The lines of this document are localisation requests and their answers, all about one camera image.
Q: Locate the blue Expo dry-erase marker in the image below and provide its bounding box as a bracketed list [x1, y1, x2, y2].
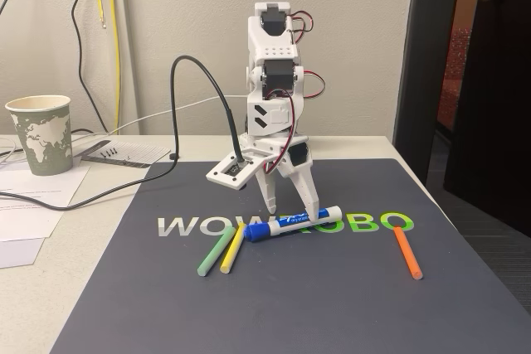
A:
[242, 204, 343, 244]

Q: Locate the plain white paper sheet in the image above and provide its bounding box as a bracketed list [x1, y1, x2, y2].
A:
[0, 237, 46, 269]

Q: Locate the grey WOWROBO mat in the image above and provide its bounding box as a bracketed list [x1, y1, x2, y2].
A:
[49, 158, 531, 354]

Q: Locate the black camera cable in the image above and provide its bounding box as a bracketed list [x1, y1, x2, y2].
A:
[0, 55, 246, 210]

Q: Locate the dark grey door frame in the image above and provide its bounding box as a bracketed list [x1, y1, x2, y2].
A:
[392, 0, 464, 187]

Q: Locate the green chalk stick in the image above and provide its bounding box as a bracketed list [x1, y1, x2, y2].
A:
[197, 227, 236, 278]

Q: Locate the black hanging wall cable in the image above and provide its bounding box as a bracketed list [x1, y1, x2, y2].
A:
[71, 0, 111, 133]

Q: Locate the dark brown door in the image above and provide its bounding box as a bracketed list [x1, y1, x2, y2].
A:
[443, 0, 531, 239]

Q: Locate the white cable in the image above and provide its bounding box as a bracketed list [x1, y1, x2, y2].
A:
[70, 95, 250, 138]

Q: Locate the white framed camera module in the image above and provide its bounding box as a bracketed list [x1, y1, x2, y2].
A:
[206, 145, 275, 192]

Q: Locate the orange chalk stick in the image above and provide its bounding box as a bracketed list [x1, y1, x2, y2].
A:
[392, 225, 425, 281]

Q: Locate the lined paper sheet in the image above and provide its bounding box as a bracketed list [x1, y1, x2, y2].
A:
[72, 140, 172, 169]

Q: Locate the yellow chalk stick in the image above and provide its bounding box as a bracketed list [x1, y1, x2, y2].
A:
[219, 223, 246, 274]

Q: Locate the white paper sheet red text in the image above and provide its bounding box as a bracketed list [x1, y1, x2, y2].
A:
[0, 194, 70, 243]

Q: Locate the paper cup with world map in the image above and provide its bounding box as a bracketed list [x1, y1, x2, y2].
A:
[4, 95, 74, 177]

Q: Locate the white printed paper sheet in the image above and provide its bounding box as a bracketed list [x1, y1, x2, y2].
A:
[0, 161, 92, 210]

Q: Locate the red patterned fabric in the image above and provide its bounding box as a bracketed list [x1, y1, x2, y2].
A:
[436, 26, 473, 131]

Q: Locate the long yellow wire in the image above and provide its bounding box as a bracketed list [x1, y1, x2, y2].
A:
[108, 0, 124, 133]

